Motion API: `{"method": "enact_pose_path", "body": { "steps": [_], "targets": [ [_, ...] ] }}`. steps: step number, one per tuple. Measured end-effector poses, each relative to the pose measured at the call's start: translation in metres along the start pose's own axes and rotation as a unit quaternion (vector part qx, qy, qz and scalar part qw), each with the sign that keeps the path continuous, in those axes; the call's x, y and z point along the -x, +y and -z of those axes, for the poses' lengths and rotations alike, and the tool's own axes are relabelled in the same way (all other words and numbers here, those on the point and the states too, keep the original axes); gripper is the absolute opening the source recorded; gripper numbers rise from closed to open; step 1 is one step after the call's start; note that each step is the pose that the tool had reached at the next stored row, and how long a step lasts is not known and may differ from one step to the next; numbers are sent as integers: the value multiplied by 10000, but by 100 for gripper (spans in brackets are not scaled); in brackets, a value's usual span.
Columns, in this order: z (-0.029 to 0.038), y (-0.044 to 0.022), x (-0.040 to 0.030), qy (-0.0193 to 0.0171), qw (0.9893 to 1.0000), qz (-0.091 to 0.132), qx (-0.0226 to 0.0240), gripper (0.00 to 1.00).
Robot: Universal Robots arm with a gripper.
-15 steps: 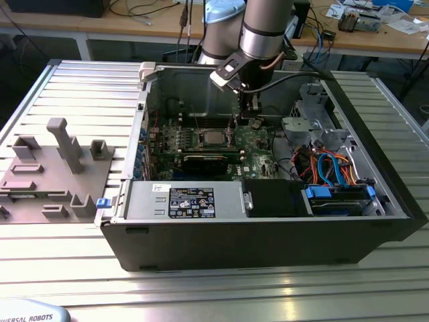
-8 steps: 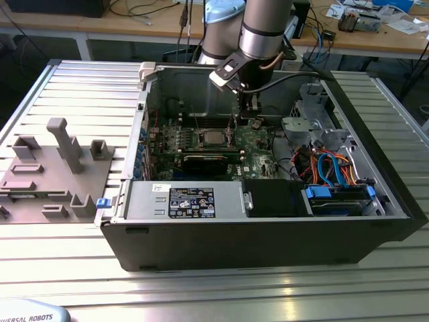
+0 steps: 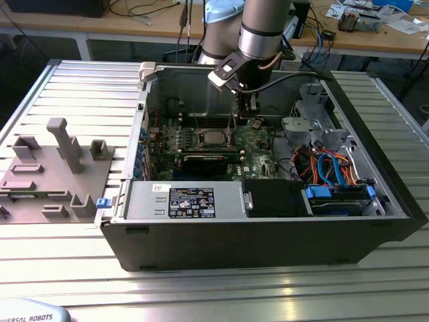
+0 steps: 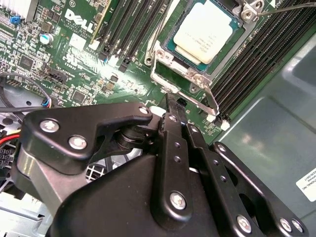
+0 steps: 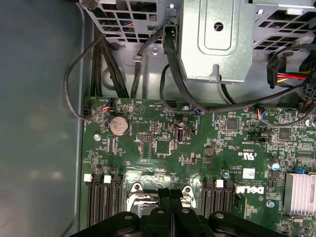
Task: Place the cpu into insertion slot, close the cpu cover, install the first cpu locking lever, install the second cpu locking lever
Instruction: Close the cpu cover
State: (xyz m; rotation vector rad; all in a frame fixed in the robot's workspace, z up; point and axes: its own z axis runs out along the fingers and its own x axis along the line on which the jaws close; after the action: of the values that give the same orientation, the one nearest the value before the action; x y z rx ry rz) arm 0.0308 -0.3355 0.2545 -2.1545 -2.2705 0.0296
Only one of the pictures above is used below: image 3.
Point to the blue cardboard box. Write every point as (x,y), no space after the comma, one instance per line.
(395,4)

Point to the small black box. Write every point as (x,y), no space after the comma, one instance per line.
(328,34)

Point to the grey electronic device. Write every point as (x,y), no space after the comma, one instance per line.
(368,23)

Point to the silver power supply unit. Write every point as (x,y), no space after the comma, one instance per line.
(147,201)

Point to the hard disk drive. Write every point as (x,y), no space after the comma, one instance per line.
(338,208)

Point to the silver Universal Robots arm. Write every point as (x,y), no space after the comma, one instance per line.
(259,37)

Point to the RAM slot with white latches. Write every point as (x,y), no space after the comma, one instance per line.
(242,152)
(189,121)
(242,157)
(189,116)

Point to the blue disk carrier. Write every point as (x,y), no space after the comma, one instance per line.
(316,194)

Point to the pale blue teach pendant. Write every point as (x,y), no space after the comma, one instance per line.
(33,317)

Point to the coin cell battery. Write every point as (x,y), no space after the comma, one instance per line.
(256,125)

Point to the white camera, black face plate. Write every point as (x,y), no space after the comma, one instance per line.
(218,78)

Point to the black upright box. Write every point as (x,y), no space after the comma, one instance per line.
(303,16)

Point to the CPU socket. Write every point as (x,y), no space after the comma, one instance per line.
(201,138)

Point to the black flat box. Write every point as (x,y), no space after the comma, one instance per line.
(50,8)

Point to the black graphics card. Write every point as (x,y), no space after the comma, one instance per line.
(204,166)

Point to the blue case latch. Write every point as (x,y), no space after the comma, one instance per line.
(103,203)

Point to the white papers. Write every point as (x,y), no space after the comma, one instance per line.
(405,25)

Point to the grey parts rack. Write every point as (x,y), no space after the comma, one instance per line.
(50,174)

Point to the silver green CPU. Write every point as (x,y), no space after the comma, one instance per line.
(214,137)

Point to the metal drive cage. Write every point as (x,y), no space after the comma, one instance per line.
(298,129)

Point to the black open PC case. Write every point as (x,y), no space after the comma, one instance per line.
(234,245)

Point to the green motherboard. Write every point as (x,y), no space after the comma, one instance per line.
(258,157)

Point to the black optical drive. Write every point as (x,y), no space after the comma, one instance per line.
(271,198)

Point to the black RAM slot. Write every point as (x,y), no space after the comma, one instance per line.
(189,124)
(189,119)

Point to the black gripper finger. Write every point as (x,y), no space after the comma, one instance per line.
(244,107)

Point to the wooden desk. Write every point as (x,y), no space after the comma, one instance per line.
(368,42)
(117,25)

